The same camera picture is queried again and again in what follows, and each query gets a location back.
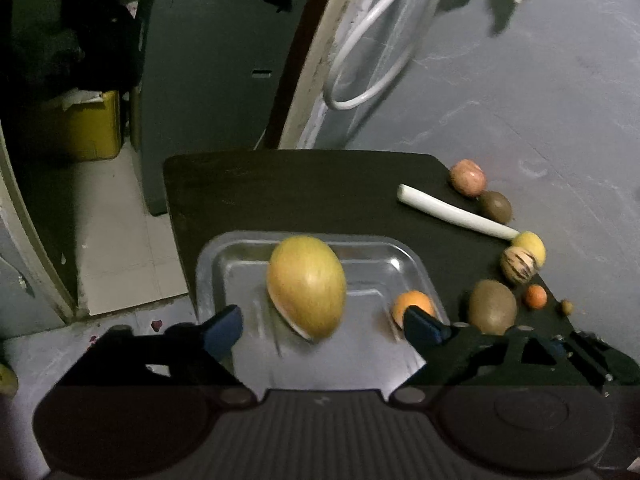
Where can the small orange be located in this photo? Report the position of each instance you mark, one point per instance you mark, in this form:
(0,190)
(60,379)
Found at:
(535,296)

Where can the small striped pepino melon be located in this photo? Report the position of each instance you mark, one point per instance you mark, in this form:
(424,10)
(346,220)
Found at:
(517,266)

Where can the dark brown kiwi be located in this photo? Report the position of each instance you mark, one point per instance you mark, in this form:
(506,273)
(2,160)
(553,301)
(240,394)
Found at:
(496,207)

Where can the dark cloth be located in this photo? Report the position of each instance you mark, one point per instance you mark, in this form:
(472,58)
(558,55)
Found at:
(50,45)

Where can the large orange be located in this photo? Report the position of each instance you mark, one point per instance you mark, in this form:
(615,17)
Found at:
(412,304)

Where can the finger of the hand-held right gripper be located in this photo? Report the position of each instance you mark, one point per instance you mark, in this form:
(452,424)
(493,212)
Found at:
(600,360)

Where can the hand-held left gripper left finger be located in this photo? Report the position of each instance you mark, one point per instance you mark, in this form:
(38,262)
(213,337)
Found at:
(225,332)

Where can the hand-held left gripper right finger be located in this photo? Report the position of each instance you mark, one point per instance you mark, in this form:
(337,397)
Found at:
(420,330)

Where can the large brown kiwi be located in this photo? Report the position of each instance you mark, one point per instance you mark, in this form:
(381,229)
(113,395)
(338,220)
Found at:
(492,306)

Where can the dark grey cabinet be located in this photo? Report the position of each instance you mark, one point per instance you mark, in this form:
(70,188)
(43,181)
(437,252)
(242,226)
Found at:
(215,90)

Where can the yellow-green bottle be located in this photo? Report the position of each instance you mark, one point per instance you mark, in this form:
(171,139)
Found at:
(7,381)

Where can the white painted door jamb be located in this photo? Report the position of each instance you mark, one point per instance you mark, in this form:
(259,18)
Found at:
(35,230)

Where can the white crumpled paper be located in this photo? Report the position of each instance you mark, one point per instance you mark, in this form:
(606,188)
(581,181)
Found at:
(80,97)

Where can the yellow-green mango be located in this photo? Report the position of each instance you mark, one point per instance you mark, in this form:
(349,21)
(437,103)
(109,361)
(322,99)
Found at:
(306,285)

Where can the worn wooden door jamb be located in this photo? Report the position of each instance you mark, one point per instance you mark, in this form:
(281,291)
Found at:
(320,55)

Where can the metal tray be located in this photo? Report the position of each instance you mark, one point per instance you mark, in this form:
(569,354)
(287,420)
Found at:
(330,362)

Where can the white stick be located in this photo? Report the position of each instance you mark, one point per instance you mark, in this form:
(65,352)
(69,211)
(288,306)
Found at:
(450,210)

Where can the yellow lemon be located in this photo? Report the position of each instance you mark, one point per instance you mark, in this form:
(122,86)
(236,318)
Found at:
(533,242)

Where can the red apple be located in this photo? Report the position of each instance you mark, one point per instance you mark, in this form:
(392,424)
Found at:
(467,177)

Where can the yellow bin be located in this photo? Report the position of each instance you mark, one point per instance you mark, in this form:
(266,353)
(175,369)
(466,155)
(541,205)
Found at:
(75,130)

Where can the small tan round fruit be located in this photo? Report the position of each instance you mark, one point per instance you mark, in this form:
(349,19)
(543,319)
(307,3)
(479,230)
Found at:
(566,307)

